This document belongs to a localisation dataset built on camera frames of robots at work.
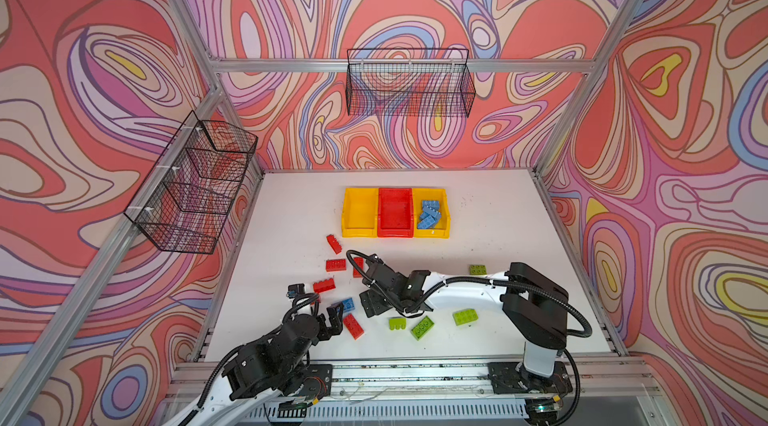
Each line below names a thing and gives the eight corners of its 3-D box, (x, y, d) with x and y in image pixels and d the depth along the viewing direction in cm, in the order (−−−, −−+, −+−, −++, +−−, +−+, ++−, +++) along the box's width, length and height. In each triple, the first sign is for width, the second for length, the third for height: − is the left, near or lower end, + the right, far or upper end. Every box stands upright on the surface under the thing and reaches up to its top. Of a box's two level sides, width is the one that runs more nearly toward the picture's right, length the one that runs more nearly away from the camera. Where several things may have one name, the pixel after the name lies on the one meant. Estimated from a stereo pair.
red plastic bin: (377, 242, 101) (376, 230, 95) (378, 201, 113) (377, 188, 107) (413, 242, 101) (415, 230, 95) (410, 201, 113) (411, 188, 107)
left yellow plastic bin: (341, 241, 101) (339, 230, 96) (346, 200, 112) (344, 188, 107) (376, 241, 101) (376, 230, 96) (377, 200, 112) (377, 188, 107)
